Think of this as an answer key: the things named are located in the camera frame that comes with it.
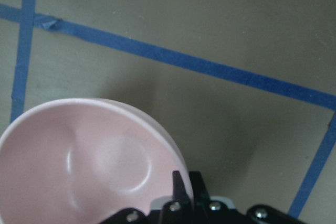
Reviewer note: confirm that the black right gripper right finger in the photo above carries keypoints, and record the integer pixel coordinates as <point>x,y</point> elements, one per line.
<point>200,194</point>

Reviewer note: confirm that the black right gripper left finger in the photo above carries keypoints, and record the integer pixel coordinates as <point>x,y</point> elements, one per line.
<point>180,195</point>

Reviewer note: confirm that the pink bowl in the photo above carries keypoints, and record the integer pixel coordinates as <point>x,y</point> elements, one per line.
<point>82,160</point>

